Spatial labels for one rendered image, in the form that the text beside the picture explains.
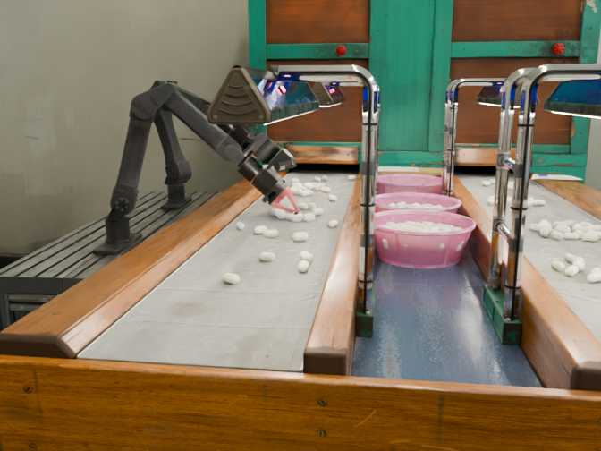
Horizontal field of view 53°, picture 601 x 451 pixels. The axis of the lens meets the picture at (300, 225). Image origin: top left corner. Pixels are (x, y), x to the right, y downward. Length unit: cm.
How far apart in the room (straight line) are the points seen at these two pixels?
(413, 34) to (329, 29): 33
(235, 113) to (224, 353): 32
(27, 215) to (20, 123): 54
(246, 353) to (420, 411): 24
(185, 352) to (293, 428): 18
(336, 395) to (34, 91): 323
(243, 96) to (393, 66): 177
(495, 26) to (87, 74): 221
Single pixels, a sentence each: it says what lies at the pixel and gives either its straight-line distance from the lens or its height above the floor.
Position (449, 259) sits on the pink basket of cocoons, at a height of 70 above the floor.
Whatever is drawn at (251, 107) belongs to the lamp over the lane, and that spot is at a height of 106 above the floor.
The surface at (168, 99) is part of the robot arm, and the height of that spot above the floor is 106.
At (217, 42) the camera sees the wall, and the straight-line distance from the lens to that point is 344.
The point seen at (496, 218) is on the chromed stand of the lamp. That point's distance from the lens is 116.
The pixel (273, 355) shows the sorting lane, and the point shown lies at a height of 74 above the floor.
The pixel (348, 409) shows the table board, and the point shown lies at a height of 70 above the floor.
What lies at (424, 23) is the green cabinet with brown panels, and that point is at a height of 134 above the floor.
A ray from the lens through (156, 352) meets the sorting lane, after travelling 84.
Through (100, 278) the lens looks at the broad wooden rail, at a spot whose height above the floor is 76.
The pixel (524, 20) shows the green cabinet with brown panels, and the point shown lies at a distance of 258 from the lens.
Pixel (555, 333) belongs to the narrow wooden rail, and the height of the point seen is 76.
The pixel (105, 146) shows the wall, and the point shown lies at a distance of 363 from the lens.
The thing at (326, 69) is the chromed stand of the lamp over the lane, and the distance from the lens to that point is 97.
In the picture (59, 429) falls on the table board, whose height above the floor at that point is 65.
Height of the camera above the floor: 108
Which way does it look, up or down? 13 degrees down
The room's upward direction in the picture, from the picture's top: straight up
